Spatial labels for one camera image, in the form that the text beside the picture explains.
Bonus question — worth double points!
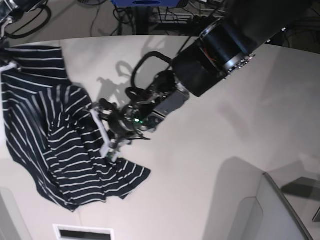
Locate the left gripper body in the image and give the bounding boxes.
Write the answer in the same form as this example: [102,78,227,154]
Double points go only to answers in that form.
[99,71,190,145]

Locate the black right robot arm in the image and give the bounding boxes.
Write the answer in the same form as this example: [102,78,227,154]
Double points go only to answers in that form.
[0,0,52,71]

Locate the white power strip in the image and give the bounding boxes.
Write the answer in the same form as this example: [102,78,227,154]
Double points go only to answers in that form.
[149,12,198,24]

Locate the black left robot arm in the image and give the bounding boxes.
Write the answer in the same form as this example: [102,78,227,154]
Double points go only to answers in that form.
[90,0,312,162]

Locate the blue bin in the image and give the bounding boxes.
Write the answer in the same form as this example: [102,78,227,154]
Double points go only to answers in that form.
[111,0,180,7]

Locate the black table leg post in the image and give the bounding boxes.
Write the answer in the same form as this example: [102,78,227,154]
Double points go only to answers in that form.
[134,7,151,36]

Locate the navy white striped t-shirt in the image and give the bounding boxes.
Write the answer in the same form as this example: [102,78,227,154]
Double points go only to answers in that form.
[0,46,151,212]

